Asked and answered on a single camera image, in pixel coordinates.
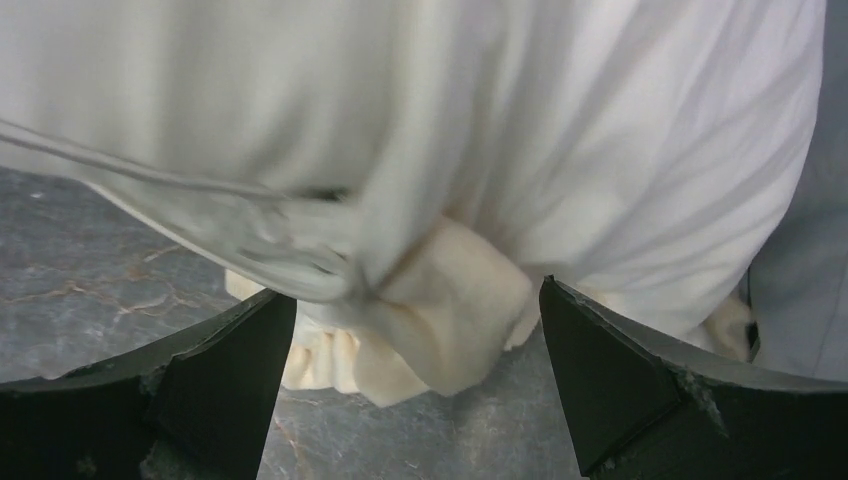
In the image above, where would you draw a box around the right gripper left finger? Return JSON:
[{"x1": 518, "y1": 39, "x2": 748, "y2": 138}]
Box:
[{"x1": 1, "y1": 290, "x2": 296, "y2": 479}]

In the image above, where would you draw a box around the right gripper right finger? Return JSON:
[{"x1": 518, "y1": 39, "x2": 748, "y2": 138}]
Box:
[{"x1": 539, "y1": 278, "x2": 847, "y2": 479}]

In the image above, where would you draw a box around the grey pillowcase with cream ruffle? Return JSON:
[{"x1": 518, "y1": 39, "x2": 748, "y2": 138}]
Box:
[{"x1": 1, "y1": 104, "x2": 751, "y2": 406}]

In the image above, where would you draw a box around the white pillow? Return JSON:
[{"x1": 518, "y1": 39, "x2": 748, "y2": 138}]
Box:
[{"x1": 1, "y1": 1, "x2": 826, "y2": 338}]

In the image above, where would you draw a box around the light blue-grey pillow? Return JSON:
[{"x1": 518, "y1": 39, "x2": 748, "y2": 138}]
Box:
[{"x1": 748, "y1": 1, "x2": 847, "y2": 381}]

